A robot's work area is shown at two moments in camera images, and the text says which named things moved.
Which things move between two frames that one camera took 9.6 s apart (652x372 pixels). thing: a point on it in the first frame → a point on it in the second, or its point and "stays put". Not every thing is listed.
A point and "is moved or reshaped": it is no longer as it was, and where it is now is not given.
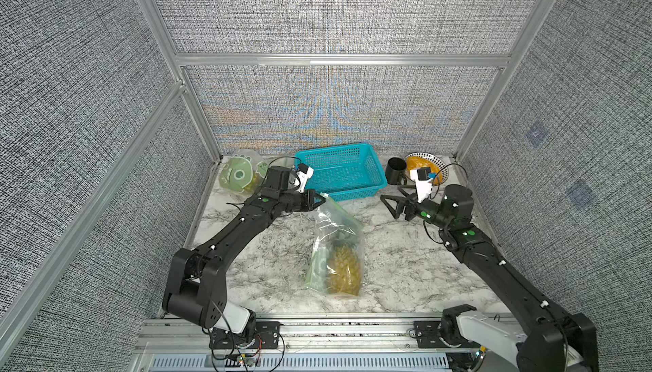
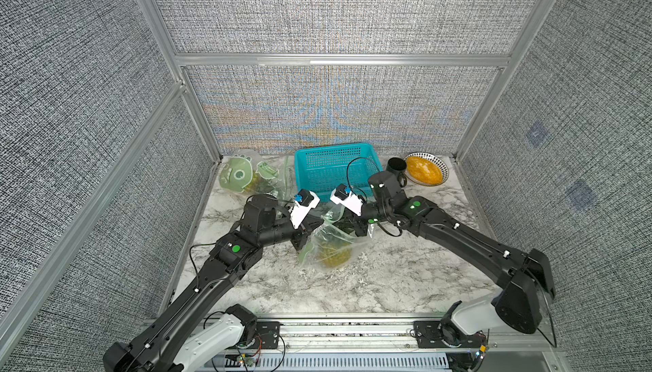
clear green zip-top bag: x=336 y=263 is moved or reshaped
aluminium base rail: x=308 y=343 stays put
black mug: x=395 y=171 stays put
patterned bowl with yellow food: x=423 y=160 stays put
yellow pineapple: x=344 y=269 is moved or reshaped
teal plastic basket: x=345 y=172 stays put
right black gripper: x=404 y=205 → x=356 y=222
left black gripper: x=307 y=202 → x=304 y=230
